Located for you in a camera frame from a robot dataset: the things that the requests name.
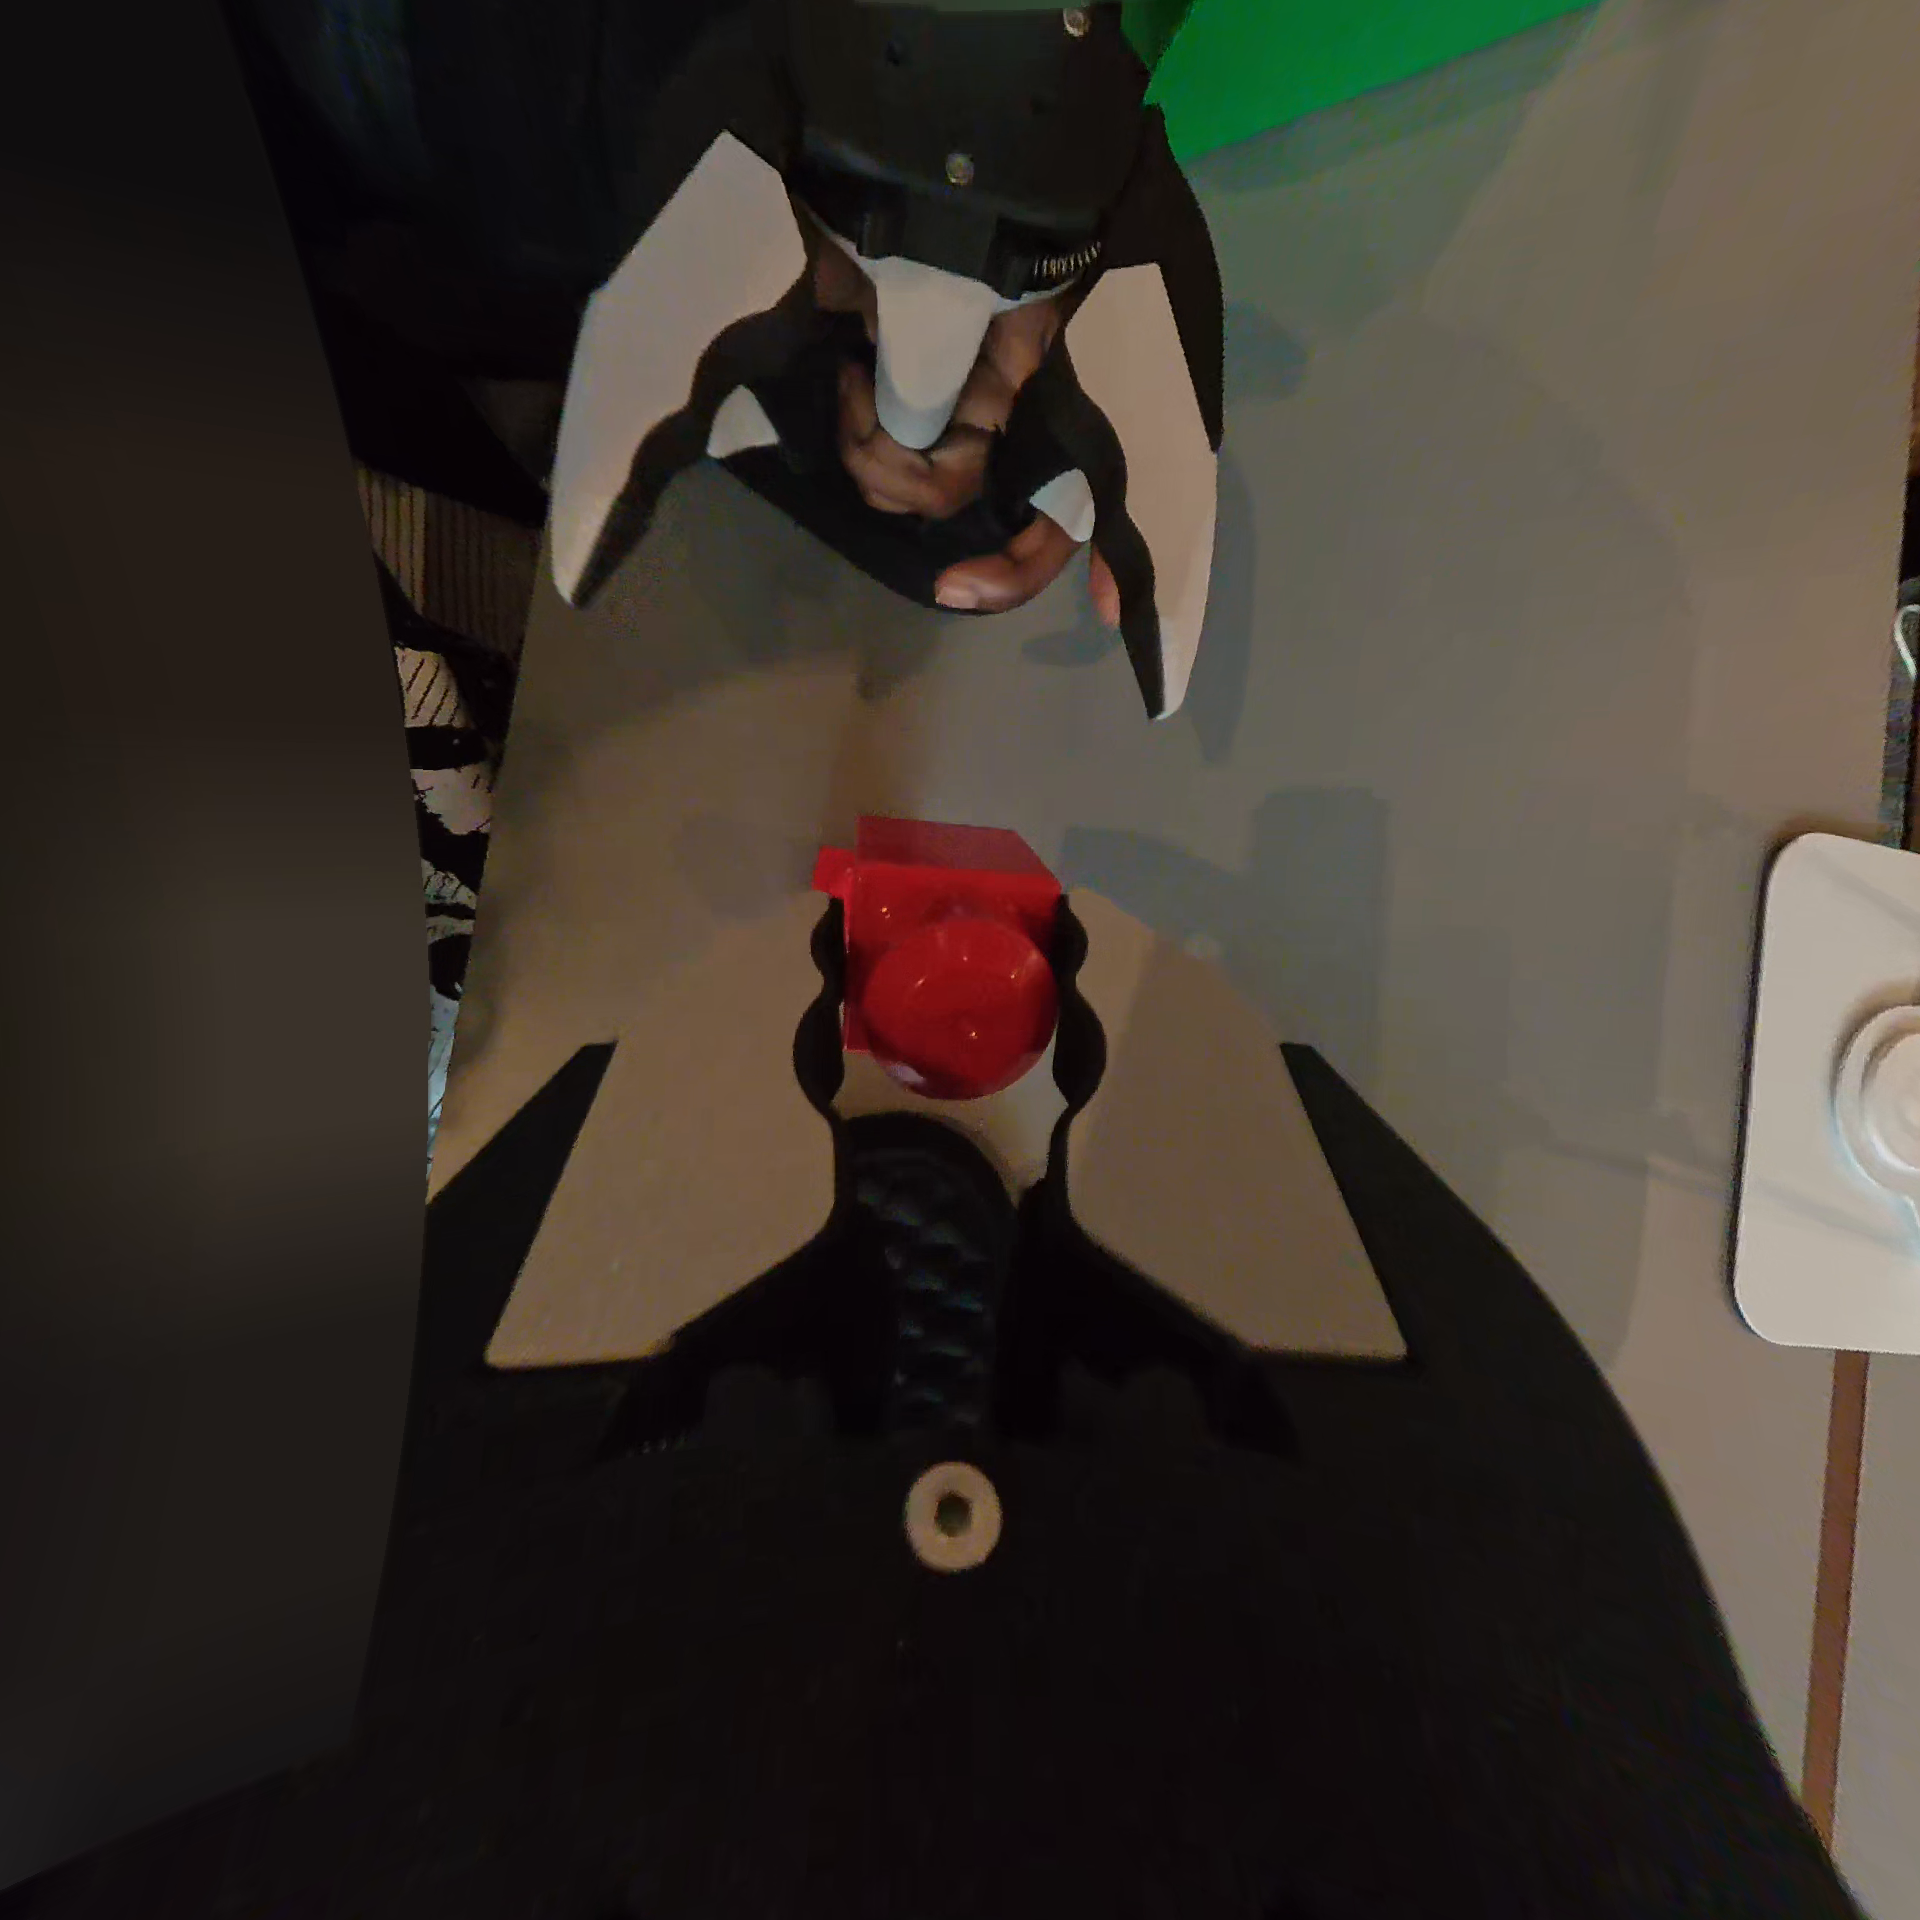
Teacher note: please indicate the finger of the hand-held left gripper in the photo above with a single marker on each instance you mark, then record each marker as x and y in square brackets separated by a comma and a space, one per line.
[645, 331]
[1171, 510]

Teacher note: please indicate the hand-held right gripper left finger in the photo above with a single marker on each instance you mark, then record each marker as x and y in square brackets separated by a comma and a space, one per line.
[674, 1185]

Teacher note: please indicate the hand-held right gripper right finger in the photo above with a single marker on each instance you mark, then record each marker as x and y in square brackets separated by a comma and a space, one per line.
[1213, 1202]

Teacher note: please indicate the green plastic bin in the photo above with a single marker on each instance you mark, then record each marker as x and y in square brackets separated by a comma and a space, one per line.
[1276, 76]

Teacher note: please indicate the red mega block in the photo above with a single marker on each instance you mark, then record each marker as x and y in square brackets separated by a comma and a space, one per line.
[945, 844]
[953, 997]

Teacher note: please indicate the person's left hand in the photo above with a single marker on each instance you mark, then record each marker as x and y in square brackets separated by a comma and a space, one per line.
[1003, 571]

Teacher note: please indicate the person's right hand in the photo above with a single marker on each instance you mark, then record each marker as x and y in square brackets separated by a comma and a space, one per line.
[930, 1276]

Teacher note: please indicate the white desk stand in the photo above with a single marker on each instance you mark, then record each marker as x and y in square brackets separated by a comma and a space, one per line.
[1792, 1126]

